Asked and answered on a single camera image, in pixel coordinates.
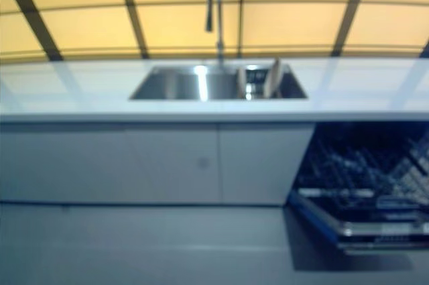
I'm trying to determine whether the dishwasher lower rack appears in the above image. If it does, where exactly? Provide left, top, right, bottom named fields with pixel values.
left=298, top=130, right=429, bottom=205

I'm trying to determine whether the open dishwasher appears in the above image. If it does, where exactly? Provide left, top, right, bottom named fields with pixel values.
left=288, top=120, right=429, bottom=255

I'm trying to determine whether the dishwasher door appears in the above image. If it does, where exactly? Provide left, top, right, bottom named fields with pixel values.
left=288, top=188, right=429, bottom=255

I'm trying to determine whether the stainless steel sink basin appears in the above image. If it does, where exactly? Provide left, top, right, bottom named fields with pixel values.
left=129, top=64, right=309, bottom=101

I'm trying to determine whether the white cabinet door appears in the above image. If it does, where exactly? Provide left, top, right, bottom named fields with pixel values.
left=219, top=123, right=315, bottom=205

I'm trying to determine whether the white plate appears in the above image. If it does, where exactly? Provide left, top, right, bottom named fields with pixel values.
left=263, top=57, right=282, bottom=99

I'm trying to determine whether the chrome gooseneck kitchen faucet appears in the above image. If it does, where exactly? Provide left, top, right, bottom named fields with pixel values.
left=204, top=0, right=226, bottom=68

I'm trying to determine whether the white kitchen cabinet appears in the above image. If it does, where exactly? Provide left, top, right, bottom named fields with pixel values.
left=0, top=121, right=316, bottom=206

